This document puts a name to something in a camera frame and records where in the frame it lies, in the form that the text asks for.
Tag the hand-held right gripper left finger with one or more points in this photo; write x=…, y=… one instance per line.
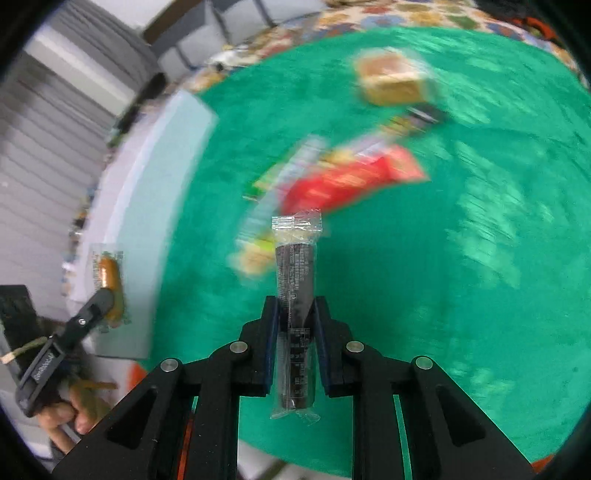
x=258, y=364

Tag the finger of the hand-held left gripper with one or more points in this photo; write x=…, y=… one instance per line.
x=90, y=316

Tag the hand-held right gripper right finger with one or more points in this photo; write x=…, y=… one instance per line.
x=325, y=364

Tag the bagged bread loaf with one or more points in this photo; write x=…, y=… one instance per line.
x=392, y=78

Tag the long purple black snack packet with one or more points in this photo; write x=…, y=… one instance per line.
x=415, y=119

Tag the sausage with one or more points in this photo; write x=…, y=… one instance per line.
x=108, y=272

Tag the person's left hand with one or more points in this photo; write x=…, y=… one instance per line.
x=83, y=410

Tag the red snack packet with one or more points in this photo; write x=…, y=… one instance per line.
x=341, y=182

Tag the green white snack packet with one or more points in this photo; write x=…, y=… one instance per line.
x=281, y=180

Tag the grey curtain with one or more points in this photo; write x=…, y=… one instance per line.
x=46, y=138

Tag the dark snack stick clear wrapper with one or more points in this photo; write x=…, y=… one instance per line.
x=295, y=272

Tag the pale blue board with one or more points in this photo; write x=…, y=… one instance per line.
x=157, y=207

